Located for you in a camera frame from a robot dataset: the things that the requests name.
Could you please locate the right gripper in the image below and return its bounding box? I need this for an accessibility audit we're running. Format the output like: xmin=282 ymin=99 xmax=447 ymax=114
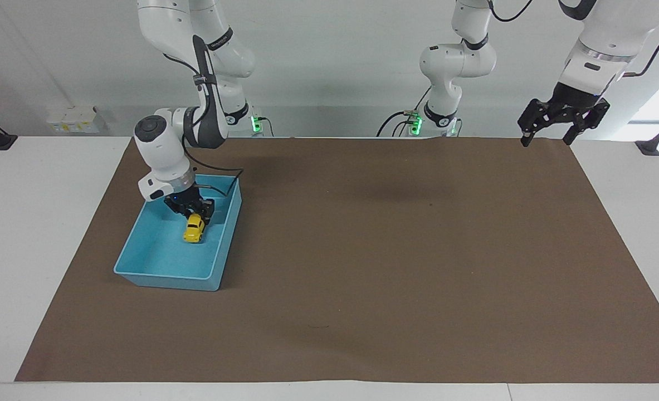
xmin=164 ymin=186 xmax=216 ymax=226

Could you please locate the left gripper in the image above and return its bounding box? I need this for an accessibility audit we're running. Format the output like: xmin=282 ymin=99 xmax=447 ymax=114
xmin=518 ymin=82 xmax=611 ymax=148

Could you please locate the yellow toy beetle car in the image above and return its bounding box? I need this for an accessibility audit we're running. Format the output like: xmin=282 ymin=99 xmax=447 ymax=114
xmin=183 ymin=213 xmax=207 ymax=244

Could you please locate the light blue plastic bin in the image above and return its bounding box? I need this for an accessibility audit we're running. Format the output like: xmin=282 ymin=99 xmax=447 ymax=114
xmin=113 ymin=174 xmax=243 ymax=292

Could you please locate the white wall socket block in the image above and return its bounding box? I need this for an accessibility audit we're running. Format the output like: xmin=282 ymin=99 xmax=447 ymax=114
xmin=46 ymin=106 xmax=107 ymax=135

